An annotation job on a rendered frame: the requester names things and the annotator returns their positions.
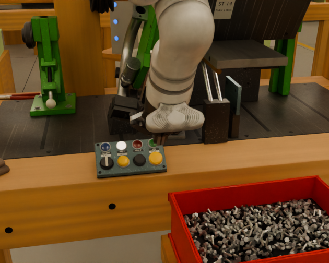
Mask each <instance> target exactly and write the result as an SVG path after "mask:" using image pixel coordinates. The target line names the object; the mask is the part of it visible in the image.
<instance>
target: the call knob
mask: <svg viewBox="0 0 329 263"><path fill-rule="evenodd" d="M100 164H101V166H102V167H103V168H105V169H108V168H110V167H111V166H112V165H113V160H112V159H111V158H110V157H103V158H102V159H101V161H100Z"/></svg>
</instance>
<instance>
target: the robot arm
mask: <svg viewBox="0 0 329 263"><path fill-rule="evenodd" d="M128 1H130V2H131V3H133V4H135V5H139V6H147V5H152V7H153V8H154V10H155V14H156V19H157V24H158V29H159V40H158V41H157V42H156V44H155V46H154V48H153V50H152V54H151V61H150V70H149V74H148V78H147V84H146V93H145V103H144V106H143V107H142V108H141V112H139V113H135V112H130V113H129V116H130V124H131V126H132V127H133V128H134V129H136V130H138V131H139V132H141V133H142V134H144V135H146V136H151V135H152V137H153V141H154V143H156V144H157V146H160V145H163V144H164V142H167V140H168V136H169V135H170V133H174V134H178V133H180V132H181V131H186V130H195V129H199V128H201V127H202V125H203V123H204V120H205V118H204V115H203V113H202V112H200V111H198V110H196V109H195V108H191V107H189V102H190V99H191V95H192V91H193V87H194V78H195V74H196V70H197V66H198V64H199V63H200V61H201V60H202V59H203V57H204V56H205V54H206V53H207V51H208V50H209V48H210V46H211V44H212V42H213V38H214V32H215V23H214V18H213V15H212V12H211V9H210V6H209V2H208V0H128Z"/></svg>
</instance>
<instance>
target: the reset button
mask: <svg viewBox="0 0 329 263"><path fill-rule="evenodd" d="M117 162H118V164H119V165H120V166H127V165H128V163H129V159H128V157H127V156H120V157H119V158H118V160H117Z"/></svg>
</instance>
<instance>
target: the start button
mask: <svg viewBox="0 0 329 263"><path fill-rule="evenodd" d="M149 161H150V162H151V163H152V164H154V165H158V164H160V163H161V162H162V155H161V154H160V153H159V152H152V153H151V154H150V156H149Z"/></svg>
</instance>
